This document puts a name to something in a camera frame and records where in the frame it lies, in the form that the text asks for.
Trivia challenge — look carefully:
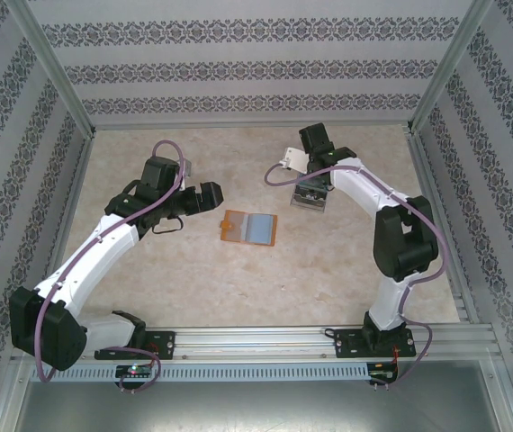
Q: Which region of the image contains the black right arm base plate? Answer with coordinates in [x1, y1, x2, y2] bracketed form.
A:
[331, 328, 416, 360]

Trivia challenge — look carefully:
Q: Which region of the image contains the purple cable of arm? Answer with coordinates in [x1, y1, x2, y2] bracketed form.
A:
[264, 162, 447, 389]
[33, 139, 185, 395]

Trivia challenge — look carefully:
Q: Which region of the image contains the circuit board with green light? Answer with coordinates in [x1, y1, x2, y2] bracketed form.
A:
[115, 364, 155, 378]

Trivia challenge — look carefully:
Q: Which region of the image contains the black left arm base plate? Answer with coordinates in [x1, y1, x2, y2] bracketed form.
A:
[94, 330, 177, 361]

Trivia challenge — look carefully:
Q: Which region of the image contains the grey metal sheet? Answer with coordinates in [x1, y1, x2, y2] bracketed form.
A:
[0, 382, 513, 432]

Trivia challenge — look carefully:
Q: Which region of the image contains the aluminium frame post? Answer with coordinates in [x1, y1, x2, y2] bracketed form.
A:
[404, 0, 494, 134]
[4, 0, 98, 136]

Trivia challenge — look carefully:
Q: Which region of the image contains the blue grey plastic card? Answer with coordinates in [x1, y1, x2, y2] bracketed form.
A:
[247, 214, 274, 244]

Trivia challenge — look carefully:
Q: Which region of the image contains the aluminium side rail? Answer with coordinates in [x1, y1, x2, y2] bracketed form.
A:
[407, 132, 481, 323]
[31, 134, 95, 329]

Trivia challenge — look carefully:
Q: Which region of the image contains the aluminium mounting rail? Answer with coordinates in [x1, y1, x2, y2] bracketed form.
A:
[11, 327, 499, 361]

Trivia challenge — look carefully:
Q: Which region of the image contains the slotted grey cable duct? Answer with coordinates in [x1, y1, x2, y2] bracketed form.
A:
[29, 363, 370, 382]

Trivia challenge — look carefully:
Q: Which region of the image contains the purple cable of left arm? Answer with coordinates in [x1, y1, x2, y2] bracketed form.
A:
[33, 139, 185, 395]

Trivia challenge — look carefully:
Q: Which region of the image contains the orange card holder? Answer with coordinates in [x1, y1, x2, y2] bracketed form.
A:
[219, 209, 279, 248]

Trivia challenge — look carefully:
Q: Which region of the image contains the small dark circuit board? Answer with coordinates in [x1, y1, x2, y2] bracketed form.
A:
[368, 362, 400, 383]

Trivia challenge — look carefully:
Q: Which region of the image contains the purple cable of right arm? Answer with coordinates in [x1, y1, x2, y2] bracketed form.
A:
[264, 162, 447, 389]

